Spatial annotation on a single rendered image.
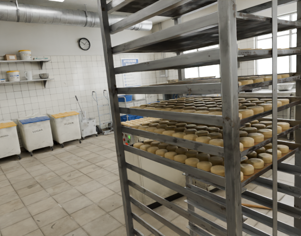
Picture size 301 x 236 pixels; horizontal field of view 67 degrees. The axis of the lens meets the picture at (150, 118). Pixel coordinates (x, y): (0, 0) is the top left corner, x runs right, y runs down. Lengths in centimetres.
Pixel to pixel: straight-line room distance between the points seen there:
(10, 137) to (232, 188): 485
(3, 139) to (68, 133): 124
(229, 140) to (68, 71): 576
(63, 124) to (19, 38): 211
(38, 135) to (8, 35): 223
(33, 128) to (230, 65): 492
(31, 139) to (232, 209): 489
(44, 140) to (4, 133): 75
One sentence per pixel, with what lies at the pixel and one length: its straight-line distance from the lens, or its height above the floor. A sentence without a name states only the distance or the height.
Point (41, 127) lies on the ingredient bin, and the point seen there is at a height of 56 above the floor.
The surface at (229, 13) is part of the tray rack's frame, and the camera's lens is 60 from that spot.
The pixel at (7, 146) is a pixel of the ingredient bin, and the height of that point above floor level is 33.
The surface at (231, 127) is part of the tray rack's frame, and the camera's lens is 61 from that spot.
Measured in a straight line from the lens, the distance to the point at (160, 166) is 243.
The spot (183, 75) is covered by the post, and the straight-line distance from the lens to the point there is 133.
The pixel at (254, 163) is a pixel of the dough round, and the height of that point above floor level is 106.
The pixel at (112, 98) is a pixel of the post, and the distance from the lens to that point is 106.
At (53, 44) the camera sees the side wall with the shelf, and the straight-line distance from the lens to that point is 619.
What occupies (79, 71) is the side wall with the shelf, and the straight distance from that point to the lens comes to 631.
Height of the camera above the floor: 137
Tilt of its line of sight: 10 degrees down
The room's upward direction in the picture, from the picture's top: 6 degrees counter-clockwise
